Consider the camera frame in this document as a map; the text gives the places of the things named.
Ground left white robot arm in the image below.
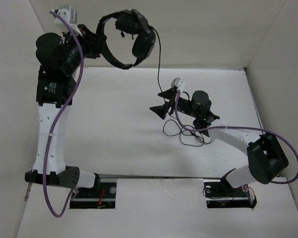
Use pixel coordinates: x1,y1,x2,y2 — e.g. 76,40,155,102
25,24,106,197

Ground black headphones with cable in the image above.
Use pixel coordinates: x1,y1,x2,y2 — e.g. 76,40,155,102
96,9,214,147

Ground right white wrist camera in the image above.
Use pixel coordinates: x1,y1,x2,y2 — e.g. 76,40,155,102
170,77,186,92

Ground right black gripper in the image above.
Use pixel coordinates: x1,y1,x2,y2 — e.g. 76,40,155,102
149,88,200,119

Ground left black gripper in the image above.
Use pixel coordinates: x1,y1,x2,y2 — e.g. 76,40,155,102
62,24,107,75

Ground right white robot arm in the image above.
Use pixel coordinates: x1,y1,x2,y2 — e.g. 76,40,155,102
150,87,289,195

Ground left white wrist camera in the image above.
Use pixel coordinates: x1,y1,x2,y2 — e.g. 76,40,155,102
52,5,81,34

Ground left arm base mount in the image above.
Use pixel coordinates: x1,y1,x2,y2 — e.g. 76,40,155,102
70,178,117,209

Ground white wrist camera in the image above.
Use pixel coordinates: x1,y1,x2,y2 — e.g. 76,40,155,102
52,5,81,34
170,77,186,92

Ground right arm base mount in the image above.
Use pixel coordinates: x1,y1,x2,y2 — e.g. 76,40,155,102
202,180,257,209

